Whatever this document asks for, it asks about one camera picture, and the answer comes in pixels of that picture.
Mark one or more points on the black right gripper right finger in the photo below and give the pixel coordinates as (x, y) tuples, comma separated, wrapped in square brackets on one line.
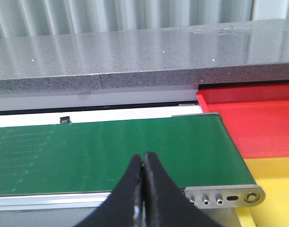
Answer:
[(165, 204)]

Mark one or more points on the yellow plastic tray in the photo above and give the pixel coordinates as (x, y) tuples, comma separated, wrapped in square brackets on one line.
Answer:
[(272, 174)]

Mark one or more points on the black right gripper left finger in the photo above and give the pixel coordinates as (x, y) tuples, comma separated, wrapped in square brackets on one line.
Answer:
[(124, 206)]

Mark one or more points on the white pleated curtain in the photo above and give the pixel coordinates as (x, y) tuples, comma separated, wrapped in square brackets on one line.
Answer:
[(20, 18)]

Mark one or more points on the red plastic tray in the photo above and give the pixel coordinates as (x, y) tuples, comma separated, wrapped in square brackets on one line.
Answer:
[(256, 117)]

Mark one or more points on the aluminium conveyor frame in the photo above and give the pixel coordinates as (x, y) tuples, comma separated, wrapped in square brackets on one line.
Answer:
[(224, 197)]

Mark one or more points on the grey speckled stone counter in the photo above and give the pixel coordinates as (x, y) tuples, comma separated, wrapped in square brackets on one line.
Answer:
[(210, 54)]

